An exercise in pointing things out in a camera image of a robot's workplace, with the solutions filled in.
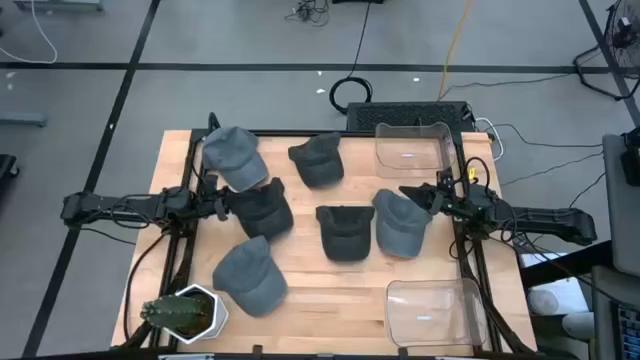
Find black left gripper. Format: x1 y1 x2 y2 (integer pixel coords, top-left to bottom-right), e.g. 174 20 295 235
197 172 257 222

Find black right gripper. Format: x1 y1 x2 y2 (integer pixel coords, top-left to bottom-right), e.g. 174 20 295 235
398 168 474 217

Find black baseball cap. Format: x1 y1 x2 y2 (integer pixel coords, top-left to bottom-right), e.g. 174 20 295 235
315 204 376 263
223 177 295 242
287 131 346 190

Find clear plastic bin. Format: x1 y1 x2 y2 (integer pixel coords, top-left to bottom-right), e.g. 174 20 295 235
374 121 457 180
384 278 489 349

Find black perforated computer case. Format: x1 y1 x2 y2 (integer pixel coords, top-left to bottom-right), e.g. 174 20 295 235
345 100 475 134

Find white hexagonal plant pot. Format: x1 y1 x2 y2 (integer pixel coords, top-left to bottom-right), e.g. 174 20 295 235
162 283 230 345

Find green cactus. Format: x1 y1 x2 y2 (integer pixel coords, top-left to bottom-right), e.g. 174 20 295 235
139 293 209 329

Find grey desk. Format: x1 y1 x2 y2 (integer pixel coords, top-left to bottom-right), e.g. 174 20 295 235
602 133 640 279

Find black desk device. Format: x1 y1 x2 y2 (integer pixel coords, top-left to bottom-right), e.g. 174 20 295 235
619 127 640 187

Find grey table foot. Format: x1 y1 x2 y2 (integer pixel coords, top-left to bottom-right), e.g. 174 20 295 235
14 0 104 13
0 112 49 128

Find black chair base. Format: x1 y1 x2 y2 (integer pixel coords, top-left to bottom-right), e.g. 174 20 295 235
0 153 21 182

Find laptop keyboard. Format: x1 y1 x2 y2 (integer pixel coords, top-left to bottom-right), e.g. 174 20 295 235
612 299 640 360

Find black floor fan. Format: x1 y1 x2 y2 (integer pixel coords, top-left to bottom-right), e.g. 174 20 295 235
573 0 640 102

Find black metal table frame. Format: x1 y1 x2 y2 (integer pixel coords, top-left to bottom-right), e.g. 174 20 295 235
119 112 536 354

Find white looped cable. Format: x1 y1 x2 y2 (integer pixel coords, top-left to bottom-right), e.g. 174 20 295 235
473 117 506 163

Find thin black cable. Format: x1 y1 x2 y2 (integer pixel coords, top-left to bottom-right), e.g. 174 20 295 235
439 73 577 100
499 123 604 149
499 152 606 188

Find black coiled cable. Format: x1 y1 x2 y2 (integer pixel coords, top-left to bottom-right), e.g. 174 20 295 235
328 0 375 116

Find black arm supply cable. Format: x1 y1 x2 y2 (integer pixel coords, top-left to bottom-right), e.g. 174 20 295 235
123 231 171 346

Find yellow cable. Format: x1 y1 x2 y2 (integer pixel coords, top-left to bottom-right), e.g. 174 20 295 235
437 0 474 101

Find tangled black cables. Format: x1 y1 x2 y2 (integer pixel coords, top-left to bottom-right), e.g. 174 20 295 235
283 0 331 28

